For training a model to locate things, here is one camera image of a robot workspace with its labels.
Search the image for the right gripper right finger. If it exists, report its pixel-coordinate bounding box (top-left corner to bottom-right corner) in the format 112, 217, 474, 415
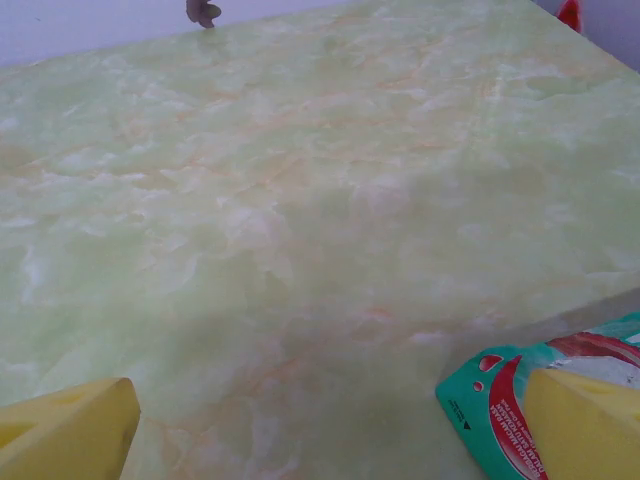
522, 368, 640, 480

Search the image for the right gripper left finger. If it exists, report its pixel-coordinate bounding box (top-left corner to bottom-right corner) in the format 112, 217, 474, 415
0, 377, 143, 480

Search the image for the teal candy bag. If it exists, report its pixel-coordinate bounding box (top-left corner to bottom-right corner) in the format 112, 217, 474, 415
434, 312, 640, 480

